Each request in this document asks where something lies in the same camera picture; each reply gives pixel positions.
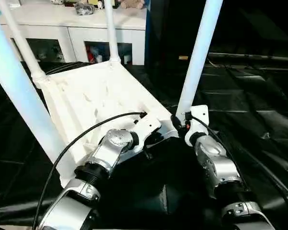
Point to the white plastic table leg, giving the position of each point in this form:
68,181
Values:
199,60
19,79
110,31
21,43

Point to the white plastic table top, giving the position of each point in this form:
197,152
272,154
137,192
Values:
86,95

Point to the black glossy mat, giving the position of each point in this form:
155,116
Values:
242,95

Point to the small gold label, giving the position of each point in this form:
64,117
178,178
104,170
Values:
183,57

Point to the small white jar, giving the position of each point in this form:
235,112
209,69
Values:
126,58

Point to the black long pole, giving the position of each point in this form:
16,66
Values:
254,57

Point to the small white cup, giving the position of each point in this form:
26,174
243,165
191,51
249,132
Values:
99,58

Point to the red packet in cabinet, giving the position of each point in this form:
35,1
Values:
89,52

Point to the black backdrop cloth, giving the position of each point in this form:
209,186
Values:
254,24

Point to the tan plush toy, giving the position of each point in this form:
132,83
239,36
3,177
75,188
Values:
132,3

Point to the grey ornament on cabinet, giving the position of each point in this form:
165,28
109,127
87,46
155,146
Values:
84,9

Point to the white cabinet with glass doors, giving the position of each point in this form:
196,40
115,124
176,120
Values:
62,19

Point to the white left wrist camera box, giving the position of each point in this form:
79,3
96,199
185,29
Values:
146,124

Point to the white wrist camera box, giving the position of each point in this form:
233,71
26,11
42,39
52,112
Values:
199,112
146,124

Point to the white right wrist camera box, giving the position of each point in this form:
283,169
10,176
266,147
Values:
199,112

